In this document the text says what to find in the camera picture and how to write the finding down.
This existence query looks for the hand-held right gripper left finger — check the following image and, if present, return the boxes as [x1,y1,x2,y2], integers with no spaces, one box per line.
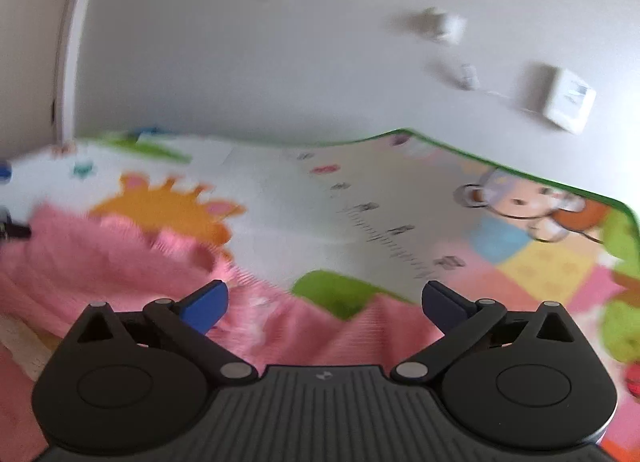
[65,280,254,385]

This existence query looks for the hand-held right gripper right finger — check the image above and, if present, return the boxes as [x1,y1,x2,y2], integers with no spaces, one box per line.
[392,281,584,385]

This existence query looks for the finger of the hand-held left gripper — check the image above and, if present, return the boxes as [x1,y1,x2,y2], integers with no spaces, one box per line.
[0,208,32,243]

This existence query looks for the pink knit garment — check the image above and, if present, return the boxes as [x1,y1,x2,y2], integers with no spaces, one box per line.
[0,202,448,462]

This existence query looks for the colourful cartoon play mat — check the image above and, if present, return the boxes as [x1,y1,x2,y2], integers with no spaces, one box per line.
[0,127,640,462]

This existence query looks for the white plug adapter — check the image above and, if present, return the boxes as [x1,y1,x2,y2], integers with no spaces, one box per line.
[406,7,468,46]

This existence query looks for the white door frame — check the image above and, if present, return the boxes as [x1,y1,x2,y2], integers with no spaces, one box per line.
[52,0,109,144]

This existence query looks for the thin white cable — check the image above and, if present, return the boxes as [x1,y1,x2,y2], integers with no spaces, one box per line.
[477,85,547,117]

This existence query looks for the small white wall plug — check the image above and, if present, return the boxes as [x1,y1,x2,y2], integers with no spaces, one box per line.
[440,62,482,91]

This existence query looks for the white wall socket box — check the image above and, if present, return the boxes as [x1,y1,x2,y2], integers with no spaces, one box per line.
[520,62,598,135]

